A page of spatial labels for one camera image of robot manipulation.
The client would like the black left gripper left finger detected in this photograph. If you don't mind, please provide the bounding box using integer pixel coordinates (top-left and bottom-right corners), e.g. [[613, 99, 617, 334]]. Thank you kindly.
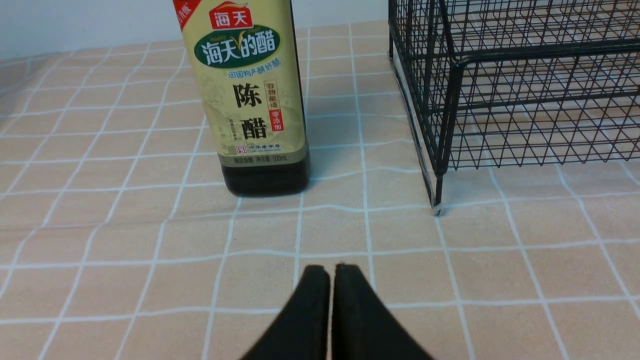
[[242, 265, 330, 360]]

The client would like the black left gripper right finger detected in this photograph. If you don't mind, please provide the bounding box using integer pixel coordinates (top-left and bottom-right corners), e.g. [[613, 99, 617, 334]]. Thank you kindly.
[[331, 263, 434, 360]]

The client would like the dark vinegar bottle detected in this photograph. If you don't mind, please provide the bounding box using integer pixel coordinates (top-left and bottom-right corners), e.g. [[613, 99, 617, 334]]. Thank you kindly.
[[173, 0, 311, 198]]

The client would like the peach checkered tablecloth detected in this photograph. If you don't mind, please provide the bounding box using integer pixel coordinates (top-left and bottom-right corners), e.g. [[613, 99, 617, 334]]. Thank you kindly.
[[0, 22, 639, 360]]

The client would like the black wire mesh rack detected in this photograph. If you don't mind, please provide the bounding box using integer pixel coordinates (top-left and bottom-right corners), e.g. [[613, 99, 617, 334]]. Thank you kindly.
[[387, 0, 640, 216]]

